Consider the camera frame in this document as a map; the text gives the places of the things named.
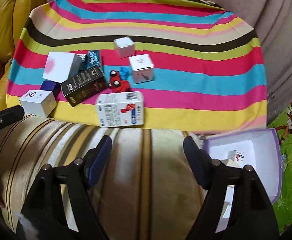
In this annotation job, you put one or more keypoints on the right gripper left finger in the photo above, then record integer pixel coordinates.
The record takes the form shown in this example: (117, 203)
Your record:
(43, 216)

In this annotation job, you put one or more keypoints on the white box with logo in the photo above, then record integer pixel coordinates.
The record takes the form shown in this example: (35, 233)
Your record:
(38, 102)

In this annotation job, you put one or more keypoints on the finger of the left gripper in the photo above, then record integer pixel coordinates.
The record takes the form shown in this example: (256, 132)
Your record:
(10, 116)

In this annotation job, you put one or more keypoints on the colourful striped cloth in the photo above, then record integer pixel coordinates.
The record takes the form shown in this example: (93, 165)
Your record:
(209, 74)

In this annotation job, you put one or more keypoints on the white medicine box red figure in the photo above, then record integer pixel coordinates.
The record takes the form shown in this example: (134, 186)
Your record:
(120, 109)

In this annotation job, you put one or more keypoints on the black DORMI box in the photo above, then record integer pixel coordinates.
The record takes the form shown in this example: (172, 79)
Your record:
(83, 85)

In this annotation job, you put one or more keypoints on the green cartoon play mat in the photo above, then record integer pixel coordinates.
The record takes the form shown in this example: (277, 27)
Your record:
(283, 206)

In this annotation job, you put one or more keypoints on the red toy truck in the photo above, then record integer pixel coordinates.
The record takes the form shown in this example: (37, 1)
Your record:
(116, 84)

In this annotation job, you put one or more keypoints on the white cube box with drawing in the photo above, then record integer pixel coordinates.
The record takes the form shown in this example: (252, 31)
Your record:
(142, 68)

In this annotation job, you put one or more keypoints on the white medicine box blue label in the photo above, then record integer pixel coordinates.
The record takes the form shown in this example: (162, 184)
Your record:
(236, 157)

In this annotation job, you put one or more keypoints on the dark blue box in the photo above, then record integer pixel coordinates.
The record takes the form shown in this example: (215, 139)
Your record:
(52, 86)

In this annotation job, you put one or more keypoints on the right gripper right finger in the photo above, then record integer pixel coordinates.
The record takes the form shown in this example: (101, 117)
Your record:
(252, 215)

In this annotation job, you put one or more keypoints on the small white cube box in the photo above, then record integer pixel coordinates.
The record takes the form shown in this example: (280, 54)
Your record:
(124, 47)

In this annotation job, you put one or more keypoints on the blue toy piece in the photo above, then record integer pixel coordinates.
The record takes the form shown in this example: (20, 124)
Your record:
(124, 73)

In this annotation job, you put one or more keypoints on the teal holographic box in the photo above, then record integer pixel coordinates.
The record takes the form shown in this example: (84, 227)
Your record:
(91, 59)

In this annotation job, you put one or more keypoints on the large white square box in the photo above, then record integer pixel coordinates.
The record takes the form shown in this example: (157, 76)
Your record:
(60, 66)

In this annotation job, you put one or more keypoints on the purple storage box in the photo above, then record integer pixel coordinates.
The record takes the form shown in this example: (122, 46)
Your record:
(261, 151)

